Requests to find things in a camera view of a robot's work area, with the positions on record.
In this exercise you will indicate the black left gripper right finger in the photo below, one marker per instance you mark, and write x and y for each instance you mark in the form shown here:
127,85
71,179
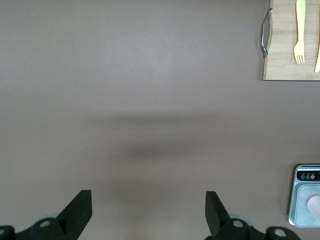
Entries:
217,220

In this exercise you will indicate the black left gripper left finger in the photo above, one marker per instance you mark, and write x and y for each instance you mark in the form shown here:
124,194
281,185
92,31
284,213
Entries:
75,220

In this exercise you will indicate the silver digital kitchen scale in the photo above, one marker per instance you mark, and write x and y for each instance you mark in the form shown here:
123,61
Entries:
300,200

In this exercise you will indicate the brown table cover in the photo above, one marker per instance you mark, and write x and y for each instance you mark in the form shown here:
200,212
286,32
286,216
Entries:
150,75

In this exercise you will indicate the wooden cutting board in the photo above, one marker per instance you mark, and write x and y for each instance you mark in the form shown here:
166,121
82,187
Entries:
280,50

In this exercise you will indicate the yellow plastic knife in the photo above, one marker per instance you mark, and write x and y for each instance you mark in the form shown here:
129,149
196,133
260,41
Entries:
318,62

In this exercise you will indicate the yellow plastic fork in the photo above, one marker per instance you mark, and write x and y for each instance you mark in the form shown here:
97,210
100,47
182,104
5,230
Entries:
300,20

